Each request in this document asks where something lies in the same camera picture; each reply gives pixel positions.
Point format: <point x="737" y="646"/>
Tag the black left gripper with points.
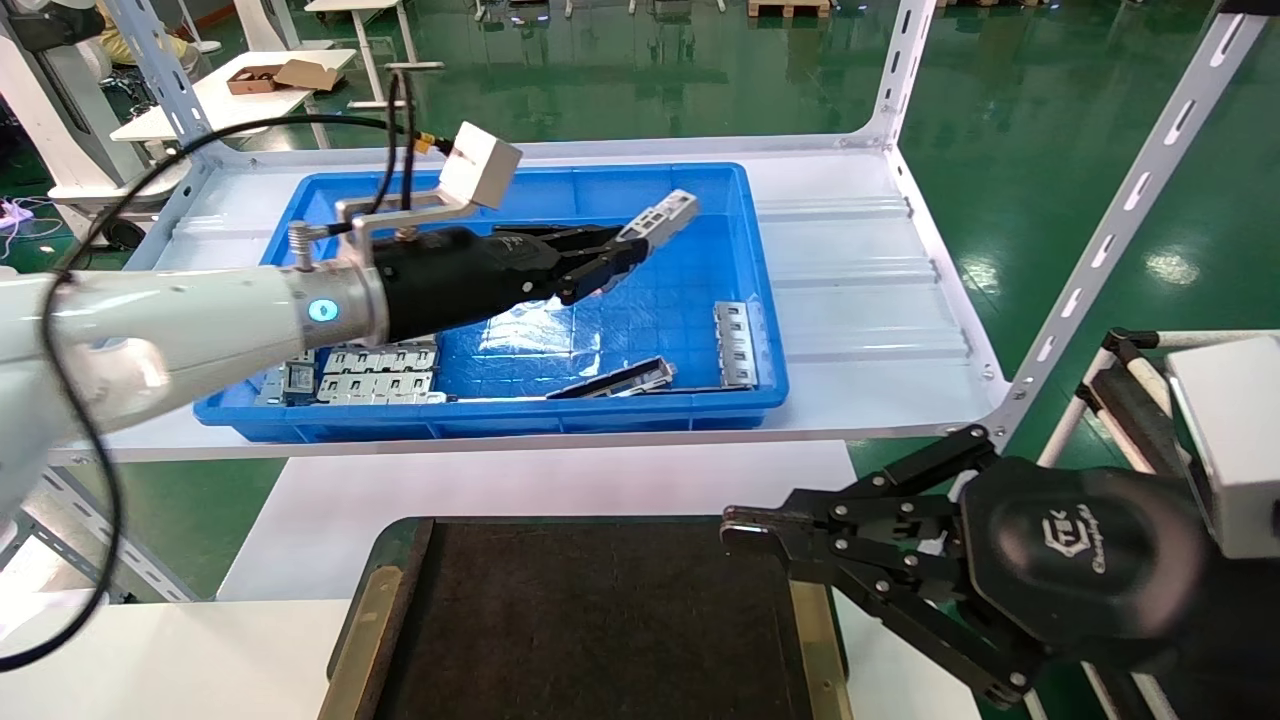
<point x="460" y="280"/>

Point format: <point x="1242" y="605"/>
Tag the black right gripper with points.
<point x="1090" y="560"/>

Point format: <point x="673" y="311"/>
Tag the silver perforated metal bracket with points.
<point x="385" y="398"/>
<point x="378" y="383"/>
<point x="665" y="212"/>
<point x="737" y="345"/>
<point x="385" y="357"/>

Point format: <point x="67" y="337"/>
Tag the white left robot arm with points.
<point x="150" y="325"/>

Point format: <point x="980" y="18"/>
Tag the black felt tray container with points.
<point x="600" y="620"/>

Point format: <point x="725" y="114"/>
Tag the blue plastic bin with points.
<point x="660" y="330"/>

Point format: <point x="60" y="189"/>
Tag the white table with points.
<point x="550" y="480"/>

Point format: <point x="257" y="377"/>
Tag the white slotted metal shelf rack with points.
<point x="860" y="300"/>

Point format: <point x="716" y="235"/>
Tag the white pipe cart black shelves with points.
<point x="1135" y="420"/>

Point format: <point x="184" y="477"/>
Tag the white desk with t-legs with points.
<point x="370" y="40"/>

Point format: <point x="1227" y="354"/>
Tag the wooden pallet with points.
<point x="788" y="8"/>

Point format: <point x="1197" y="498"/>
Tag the open cardboard box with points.
<point x="275" y="77"/>

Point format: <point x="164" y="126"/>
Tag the white desk with box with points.
<point x="210" y="105"/>

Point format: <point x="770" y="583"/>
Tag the person in yellow coat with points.
<point x="140" y="45"/>

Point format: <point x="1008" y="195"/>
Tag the white humanoid robot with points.
<point x="60" y="110"/>

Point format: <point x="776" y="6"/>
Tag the dark metal bracket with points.
<point x="620" y="378"/>

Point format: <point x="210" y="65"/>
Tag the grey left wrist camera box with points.
<point x="482" y="165"/>

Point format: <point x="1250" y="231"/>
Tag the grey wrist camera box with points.
<point x="1230" y="440"/>
<point x="482" y="165"/>

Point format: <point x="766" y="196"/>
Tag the silver camera mount bracket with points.
<point x="400" y="215"/>

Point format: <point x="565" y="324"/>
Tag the grey open-frame metal bracket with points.
<point x="288" y="380"/>

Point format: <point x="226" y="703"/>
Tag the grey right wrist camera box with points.
<point x="1230" y="440"/>

